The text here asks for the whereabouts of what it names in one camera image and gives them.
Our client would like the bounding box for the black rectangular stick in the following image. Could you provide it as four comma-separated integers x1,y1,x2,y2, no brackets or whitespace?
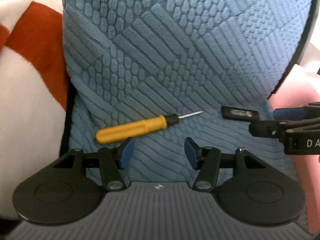
221,106,260,122

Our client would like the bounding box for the yellow handle screwdriver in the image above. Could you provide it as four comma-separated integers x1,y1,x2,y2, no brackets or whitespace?
95,111,203,144

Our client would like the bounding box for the pink cardboard box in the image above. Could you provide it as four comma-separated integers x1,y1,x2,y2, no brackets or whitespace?
267,42,320,235

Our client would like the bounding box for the cream folding chair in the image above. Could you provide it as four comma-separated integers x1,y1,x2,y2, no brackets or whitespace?
268,0,319,98

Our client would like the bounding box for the red white black blanket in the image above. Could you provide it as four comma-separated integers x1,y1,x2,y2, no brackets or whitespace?
1,0,68,220

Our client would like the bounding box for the blue textured sofa cover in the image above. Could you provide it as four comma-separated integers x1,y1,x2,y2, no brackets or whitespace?
62,0,312,183

